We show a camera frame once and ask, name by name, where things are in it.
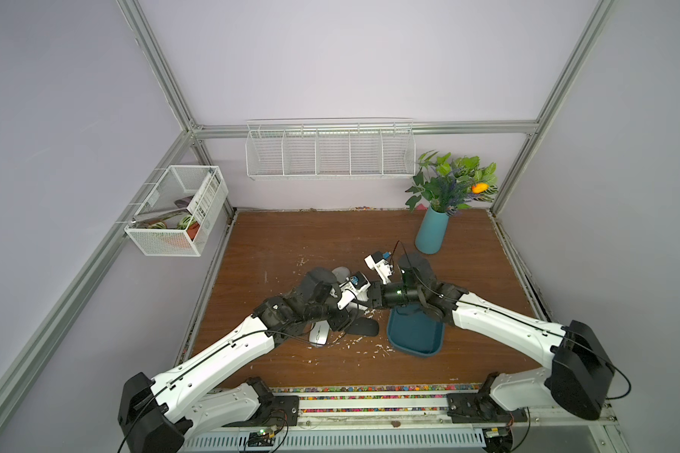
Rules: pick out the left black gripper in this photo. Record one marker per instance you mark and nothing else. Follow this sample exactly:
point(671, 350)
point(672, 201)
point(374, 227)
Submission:
point(341, 320)

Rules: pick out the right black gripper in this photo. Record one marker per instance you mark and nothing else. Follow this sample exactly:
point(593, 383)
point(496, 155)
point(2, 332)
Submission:
point(382, 297)

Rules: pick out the silver computer mouse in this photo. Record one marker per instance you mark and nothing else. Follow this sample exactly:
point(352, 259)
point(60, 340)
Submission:
point(319, 334)

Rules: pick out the white rounded computer mouse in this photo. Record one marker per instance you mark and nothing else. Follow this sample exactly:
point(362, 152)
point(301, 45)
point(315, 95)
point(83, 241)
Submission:
point(342, 274)

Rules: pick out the black computer mouse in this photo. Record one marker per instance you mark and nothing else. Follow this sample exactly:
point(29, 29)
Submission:
point(366, 327)

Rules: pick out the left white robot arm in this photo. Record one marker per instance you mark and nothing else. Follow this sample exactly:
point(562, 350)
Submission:
point(159, 414)

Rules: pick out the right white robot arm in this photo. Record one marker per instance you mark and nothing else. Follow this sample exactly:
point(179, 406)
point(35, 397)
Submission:
point(574, 372)

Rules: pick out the teal storage box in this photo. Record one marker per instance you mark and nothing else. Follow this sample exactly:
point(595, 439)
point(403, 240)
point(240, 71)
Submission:
point(413, 332)

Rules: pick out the teal vase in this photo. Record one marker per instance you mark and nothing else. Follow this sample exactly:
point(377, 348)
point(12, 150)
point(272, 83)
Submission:
point(432, 232)

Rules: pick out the green artificial plant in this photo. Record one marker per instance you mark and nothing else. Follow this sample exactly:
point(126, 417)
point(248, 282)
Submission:
point(448, 184)

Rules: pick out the white mesh basket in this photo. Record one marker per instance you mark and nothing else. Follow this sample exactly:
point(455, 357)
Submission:
point(177, 216)

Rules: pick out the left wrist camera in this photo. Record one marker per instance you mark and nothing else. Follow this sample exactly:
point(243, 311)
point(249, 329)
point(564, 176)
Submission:
point(354, 293)

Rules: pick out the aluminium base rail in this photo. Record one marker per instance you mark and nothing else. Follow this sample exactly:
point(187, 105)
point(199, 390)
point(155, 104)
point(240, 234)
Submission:
point(421, 418)

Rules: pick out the white wire wall shelf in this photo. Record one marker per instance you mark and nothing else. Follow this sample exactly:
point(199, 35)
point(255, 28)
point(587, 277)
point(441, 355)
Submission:
point(339, 148)

